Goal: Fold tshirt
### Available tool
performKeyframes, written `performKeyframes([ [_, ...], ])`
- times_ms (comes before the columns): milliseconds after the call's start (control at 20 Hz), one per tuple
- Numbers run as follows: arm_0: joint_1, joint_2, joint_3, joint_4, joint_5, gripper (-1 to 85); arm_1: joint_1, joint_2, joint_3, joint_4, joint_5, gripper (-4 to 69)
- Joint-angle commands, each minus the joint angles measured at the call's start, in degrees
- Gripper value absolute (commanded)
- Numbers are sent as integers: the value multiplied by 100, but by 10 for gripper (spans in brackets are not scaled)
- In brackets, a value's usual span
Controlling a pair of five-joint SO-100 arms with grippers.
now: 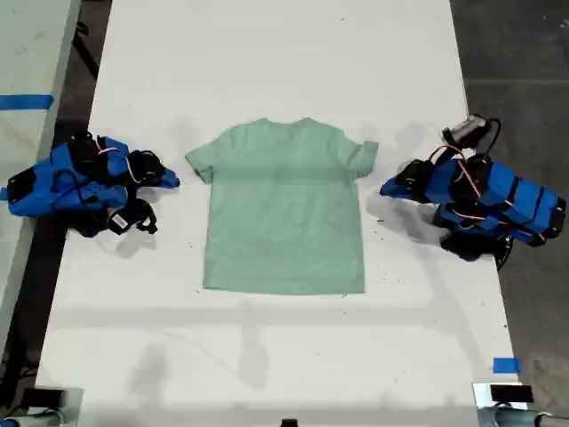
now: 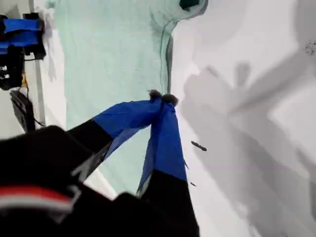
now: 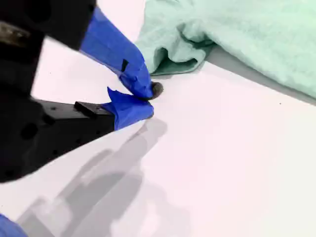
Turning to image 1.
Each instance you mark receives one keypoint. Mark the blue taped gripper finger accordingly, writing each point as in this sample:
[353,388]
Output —
[393,187]
[166,178]

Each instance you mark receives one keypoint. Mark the short blue tape strip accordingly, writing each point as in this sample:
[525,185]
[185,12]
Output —
[3,194]

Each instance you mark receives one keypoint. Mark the square blue tape piece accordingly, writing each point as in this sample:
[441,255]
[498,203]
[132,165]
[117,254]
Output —
[506,365]

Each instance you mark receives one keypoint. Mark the black stand leg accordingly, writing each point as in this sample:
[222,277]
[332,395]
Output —
[86,51]

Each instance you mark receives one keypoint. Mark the silver metal plate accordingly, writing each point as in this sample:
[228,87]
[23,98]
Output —
[73,409]
[482,405]

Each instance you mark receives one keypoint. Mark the pale green T-shirt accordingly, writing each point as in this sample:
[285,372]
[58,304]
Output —
[284,209]

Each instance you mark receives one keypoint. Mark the long blue tape strip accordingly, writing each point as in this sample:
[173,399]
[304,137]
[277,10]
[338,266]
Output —
[26,101]

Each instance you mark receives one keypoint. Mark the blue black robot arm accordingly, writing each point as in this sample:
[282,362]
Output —
[66,169]
[524,195]

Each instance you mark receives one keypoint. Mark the grey tube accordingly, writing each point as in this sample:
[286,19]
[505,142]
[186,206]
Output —
[520,419]
[40,420]

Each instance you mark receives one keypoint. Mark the pale side table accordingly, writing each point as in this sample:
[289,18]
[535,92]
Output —
[26,53]

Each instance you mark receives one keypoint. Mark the small black box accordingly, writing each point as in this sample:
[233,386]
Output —
[42,397]
[511,393]

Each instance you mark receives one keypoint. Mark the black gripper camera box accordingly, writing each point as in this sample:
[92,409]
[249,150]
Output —
[464,131]
[120,220]

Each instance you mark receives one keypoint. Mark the small black clip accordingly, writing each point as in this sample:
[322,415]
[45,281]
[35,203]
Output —
[289,423]

